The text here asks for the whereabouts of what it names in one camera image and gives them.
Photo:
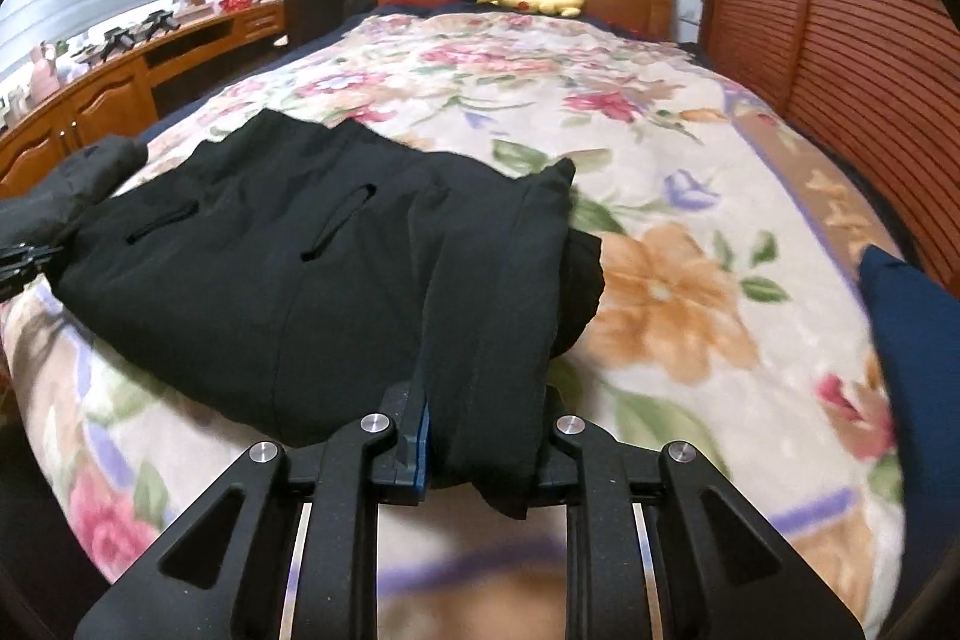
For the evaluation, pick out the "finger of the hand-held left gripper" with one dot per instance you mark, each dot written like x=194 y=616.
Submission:
x=22 y=261

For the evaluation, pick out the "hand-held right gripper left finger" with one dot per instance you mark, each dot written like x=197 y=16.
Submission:
x=421 y=452

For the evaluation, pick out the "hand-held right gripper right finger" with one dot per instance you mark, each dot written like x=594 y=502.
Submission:
x=592 y=460

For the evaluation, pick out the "black buttoned coat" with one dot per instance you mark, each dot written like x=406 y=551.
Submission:
x=337 y=280

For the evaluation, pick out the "floral blanket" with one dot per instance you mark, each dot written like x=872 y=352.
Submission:
x=675 y=310

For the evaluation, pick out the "wooden desk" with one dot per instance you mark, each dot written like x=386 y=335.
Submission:
x=105 y=100

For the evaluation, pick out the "pink bottle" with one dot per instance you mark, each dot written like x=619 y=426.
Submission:
x=45 y=74

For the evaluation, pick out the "black desk gadget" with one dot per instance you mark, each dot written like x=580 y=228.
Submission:
x=163 y=25

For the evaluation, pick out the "red box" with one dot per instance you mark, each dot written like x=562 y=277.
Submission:
x=238 y=1

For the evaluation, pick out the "navy blue cushion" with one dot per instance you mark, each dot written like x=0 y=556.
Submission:
x=915 y=347

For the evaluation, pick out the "dark desk chair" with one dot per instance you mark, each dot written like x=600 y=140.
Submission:
x=319 y=6

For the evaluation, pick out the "wooden louvered wardrobe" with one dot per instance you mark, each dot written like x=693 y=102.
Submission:
x=825 y=10

